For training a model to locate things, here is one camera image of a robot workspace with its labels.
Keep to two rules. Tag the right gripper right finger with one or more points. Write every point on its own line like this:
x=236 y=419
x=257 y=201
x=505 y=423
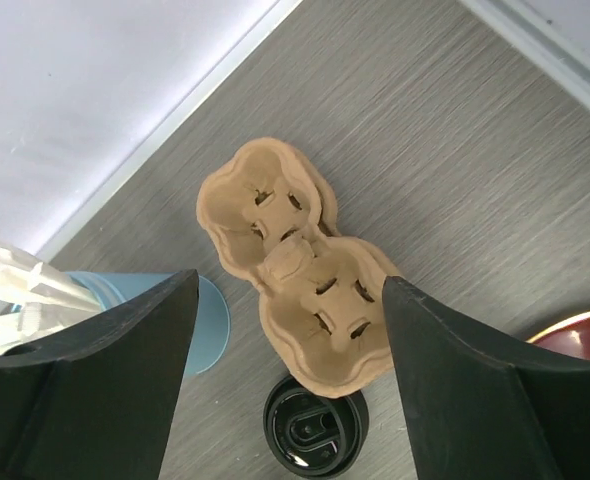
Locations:
x=479 y=403

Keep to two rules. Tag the white wrapped straws bundle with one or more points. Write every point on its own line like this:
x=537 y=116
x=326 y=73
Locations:
x=43 y=300

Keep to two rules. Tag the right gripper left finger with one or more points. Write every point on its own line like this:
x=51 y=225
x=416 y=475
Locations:
x=96 y=400

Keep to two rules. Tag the red round tray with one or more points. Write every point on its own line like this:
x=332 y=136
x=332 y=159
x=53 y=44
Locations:
x=570 y=336

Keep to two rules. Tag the blue straw holder cup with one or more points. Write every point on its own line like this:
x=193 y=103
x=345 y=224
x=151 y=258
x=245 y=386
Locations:
x=213 y=321

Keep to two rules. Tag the cardboard cup carrier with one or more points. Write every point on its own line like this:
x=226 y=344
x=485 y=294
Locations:
x=272 y=218

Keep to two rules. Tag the black lid stack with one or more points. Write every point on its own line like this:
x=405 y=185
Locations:
x=314 y=437

